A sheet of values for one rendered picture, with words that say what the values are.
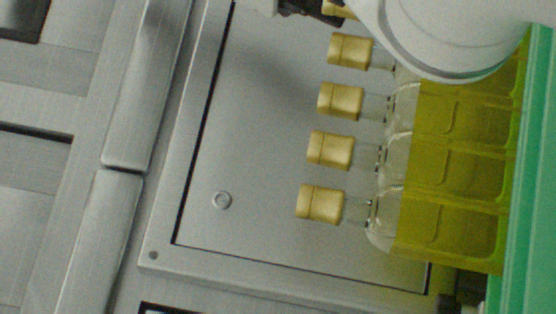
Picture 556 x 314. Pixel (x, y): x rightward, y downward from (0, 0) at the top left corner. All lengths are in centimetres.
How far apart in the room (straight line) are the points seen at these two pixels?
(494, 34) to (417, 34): 5
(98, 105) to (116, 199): 13
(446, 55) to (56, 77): 70
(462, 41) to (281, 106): 57
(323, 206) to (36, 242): 36
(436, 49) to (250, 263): 51
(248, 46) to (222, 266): 27
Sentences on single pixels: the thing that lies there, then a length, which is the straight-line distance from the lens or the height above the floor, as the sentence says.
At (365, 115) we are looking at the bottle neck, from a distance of 105.
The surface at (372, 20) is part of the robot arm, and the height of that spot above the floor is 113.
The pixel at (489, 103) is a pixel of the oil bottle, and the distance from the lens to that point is 105.
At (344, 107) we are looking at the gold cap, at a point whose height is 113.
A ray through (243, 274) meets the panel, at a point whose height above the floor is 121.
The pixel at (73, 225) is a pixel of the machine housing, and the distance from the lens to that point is 117.
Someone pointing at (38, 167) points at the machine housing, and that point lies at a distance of 123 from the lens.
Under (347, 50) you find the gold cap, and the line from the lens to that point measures 107.
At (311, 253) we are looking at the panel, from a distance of 112.
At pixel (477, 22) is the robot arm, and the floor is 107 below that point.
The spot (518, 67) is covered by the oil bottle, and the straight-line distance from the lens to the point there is 107.
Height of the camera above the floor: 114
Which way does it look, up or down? 3 degrees up
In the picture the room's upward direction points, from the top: 79 degrees counter-clockwise
